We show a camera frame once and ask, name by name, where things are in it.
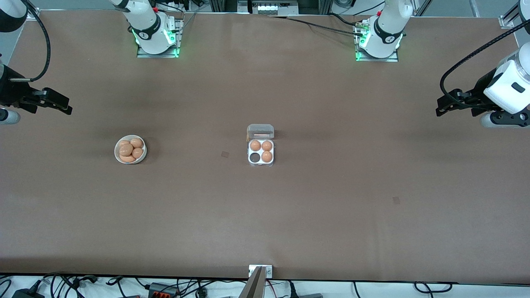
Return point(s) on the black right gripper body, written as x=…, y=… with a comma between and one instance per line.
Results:
x=9, y=92

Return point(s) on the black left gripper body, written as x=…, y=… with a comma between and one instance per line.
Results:
x=477, y=94

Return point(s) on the clear plastic egg box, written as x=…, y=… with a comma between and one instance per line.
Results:
x=260, y=131

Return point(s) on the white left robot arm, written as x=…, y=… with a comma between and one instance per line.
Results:
x=387, y=25

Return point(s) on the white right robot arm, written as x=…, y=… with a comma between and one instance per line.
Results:
x=145, y=25

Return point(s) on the aluminium corner profile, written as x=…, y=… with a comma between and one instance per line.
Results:
x=510, y=18

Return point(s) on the white bowl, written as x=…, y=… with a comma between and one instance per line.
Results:
x=117, y=156

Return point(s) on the black power plug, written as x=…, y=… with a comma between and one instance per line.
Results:
x=27, y=293

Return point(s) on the white socket strip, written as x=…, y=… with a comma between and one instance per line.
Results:
x=271, y=7

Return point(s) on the black adapter with orange connectors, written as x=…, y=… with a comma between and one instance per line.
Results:
x=162, y=290

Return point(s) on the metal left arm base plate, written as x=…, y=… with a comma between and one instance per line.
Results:
x=374, y=59

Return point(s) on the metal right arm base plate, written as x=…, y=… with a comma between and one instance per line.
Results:
x=165, y=54

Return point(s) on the aluminium frame structure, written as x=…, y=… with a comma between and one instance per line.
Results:
x=223, y=6

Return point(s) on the silver camera mount plate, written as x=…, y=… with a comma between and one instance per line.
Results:
x=268, y=271

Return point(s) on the grey camera mount beam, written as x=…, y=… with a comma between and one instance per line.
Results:
x=252, y=287

